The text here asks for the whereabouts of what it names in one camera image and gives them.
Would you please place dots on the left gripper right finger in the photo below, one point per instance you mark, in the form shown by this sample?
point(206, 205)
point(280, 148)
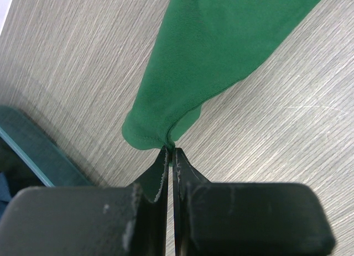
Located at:
point(245, 218)

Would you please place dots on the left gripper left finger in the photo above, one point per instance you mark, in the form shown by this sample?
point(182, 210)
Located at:
point(82, 220)

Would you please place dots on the green t shirt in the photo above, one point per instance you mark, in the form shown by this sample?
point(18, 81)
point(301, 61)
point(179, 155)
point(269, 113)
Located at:
point(203, 48)

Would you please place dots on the teal plastic basket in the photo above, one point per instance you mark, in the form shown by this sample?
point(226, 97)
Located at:
point(38, 152)

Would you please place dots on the navy blue t shirt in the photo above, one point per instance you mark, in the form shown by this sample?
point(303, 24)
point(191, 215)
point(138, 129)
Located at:
point(5, 194)

